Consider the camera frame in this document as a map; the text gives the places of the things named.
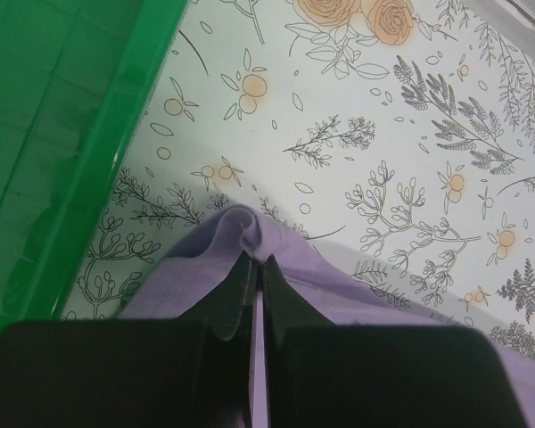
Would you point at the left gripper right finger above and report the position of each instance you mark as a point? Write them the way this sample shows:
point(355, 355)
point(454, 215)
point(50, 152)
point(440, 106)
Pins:
point(320, 374)

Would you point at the green plastic tray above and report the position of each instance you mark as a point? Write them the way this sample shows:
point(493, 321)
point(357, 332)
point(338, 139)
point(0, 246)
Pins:
point(75, 77)

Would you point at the floral patterned table mat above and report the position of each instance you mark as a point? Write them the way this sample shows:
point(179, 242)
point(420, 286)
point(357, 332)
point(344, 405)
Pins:
point(397, 137)

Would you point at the purple t shirt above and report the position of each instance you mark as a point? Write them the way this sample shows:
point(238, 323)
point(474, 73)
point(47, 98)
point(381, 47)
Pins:
point(195, 265)

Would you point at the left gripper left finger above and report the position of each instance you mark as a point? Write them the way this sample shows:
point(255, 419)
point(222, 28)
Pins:
point(191, 371)

